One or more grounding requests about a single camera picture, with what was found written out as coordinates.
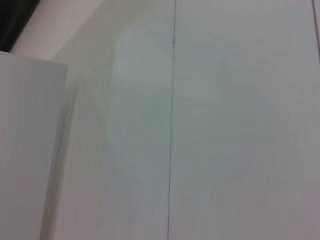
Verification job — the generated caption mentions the white partition panel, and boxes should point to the white partition panel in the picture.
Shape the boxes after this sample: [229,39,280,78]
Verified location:
[0,50,69,240]

